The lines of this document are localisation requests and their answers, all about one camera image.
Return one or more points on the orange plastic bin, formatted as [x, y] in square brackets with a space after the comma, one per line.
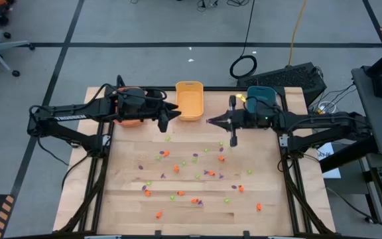
[129, 123]

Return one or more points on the black camera bracket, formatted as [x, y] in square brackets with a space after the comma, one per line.
[120, 81]

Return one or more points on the grey desk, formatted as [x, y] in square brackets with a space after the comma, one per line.
[376, 99]

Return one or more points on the teal plastic bin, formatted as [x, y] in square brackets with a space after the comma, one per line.
[260, 94]

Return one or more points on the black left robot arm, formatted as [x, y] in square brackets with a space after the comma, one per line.
[68, 117]

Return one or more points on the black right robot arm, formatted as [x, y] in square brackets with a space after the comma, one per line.
[327, 119]

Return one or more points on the black computer case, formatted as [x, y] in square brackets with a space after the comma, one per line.
[287, 78]

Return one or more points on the black desk beam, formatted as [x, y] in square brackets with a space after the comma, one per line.
[347, 154]

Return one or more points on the yellow plastic bin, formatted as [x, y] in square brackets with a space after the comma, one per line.
[189, 103]

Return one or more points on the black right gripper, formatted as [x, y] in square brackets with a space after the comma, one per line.
[257, 117]

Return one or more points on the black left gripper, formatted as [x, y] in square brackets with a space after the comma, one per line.
[134, 106]

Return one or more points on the white paper sheet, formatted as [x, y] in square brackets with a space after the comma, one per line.
[332, 172]

